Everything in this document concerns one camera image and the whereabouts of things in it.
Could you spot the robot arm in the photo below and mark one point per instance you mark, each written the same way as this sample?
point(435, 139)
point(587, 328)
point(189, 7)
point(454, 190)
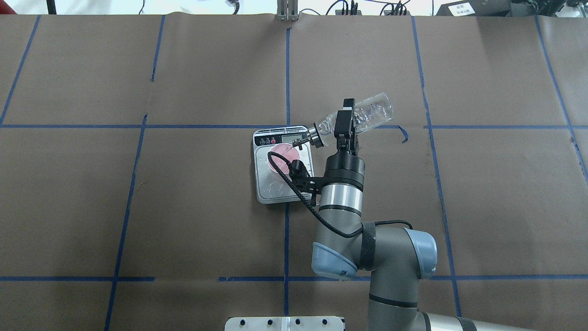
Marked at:
point(397, 258)

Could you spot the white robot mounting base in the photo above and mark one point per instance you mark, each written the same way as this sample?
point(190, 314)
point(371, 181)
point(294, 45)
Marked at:
point(286, 323)

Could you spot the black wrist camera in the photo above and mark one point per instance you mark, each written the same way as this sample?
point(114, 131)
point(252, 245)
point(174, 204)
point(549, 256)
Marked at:
point(302, 179)

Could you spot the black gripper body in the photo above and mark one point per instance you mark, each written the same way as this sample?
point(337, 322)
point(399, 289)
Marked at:
point(345, 168)

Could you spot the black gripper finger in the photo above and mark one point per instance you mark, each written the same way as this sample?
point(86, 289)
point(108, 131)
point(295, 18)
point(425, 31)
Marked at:
point(349, 104)
point(342, 126)

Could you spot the silver digital kitchen scale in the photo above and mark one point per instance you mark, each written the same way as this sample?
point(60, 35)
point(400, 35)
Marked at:
point(271, 188)

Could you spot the glass sauce bottle steel cap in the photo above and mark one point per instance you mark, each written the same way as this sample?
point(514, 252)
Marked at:
point(368, 114)

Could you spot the pink plastic cup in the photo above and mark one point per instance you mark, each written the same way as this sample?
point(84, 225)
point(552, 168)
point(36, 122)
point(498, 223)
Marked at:
point(287, 152)

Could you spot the brown paper table cover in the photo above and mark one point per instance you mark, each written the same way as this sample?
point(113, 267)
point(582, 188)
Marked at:
point(128, 199)

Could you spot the aluminium frame post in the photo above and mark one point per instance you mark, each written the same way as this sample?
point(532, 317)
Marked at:
point(287, 11)

